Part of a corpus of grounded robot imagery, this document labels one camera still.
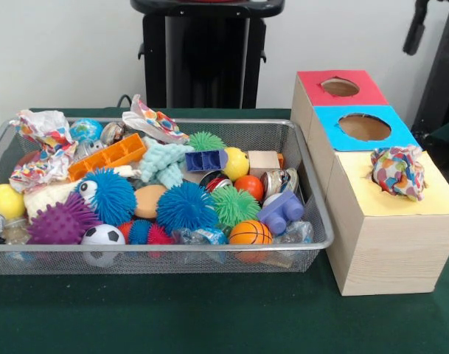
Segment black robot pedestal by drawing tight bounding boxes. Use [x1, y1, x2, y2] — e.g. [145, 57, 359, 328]
[130, 0, 286, 109]

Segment wooden box with three holes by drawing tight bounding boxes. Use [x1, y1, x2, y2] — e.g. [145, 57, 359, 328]
[290, 69, 449, 296]

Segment shallow wire mesh bin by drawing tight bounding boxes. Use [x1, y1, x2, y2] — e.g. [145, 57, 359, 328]
[0, 117, 335, 276]

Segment purple spiky ball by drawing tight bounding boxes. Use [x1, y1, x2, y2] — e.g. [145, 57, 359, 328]
[27, 191, 100, 246]

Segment green puffer ball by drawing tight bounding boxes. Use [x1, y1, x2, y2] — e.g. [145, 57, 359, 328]
[210, 185, 262, 228]

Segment blue puffer ball with eye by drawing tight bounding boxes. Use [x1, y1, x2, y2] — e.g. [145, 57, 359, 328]
[75, 167, 139, 226]

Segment black and white soccer ball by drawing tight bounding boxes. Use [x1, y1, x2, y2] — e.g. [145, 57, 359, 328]
[80, 223, 127, 266]

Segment long orange building block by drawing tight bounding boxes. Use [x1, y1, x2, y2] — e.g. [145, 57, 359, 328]
[67, 132, 147, 182]

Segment lavender building block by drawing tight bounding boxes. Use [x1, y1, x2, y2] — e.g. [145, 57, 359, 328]
[256, 190, 305, 236]

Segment orange basketball toy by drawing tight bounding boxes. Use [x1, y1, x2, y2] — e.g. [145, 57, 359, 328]
[229, 220, 274, 246]

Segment black upright panel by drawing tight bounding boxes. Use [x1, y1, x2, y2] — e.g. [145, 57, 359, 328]
[411, 6, 449, 139]

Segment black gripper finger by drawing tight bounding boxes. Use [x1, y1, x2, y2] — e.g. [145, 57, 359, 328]
[403, 0, 431, 56]

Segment colourful spotted paper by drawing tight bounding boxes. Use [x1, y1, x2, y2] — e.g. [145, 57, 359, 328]
[9, 109, 79, 194]
[122, 94, 190, 145]
[369, 146, 427, 202]

